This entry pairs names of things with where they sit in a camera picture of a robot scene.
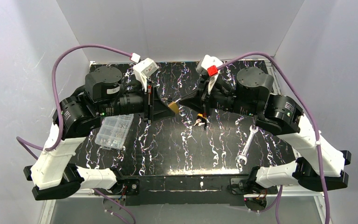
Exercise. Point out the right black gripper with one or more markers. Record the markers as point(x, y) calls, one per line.
point(203, 99)

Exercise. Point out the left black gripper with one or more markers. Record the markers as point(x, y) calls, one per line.
point(149, 103)

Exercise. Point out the small brass padlock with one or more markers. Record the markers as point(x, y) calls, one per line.
point(172, 105)

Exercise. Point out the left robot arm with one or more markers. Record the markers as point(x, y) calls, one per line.
point(104, 94)

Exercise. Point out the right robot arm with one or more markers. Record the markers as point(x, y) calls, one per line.
point(320, 166)

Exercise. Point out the yellow padlock with keys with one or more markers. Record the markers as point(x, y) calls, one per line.
point(201, 120)

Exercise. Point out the clear plastic screw box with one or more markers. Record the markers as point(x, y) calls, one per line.
point(114, 131)

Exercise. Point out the silver open-end wrench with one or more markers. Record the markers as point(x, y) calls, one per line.
point(242, 157)

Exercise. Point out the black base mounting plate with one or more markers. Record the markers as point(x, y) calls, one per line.
point(186, 189)

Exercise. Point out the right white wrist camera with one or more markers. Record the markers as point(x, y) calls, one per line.
point(208, 66)

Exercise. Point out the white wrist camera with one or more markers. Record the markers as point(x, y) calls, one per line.
point(208, 66)
point(143, 69)

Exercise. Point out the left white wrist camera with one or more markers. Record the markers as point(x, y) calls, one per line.
point(143, 69)

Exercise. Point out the aluminium frame rail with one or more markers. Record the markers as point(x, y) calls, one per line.
point(47, 211)

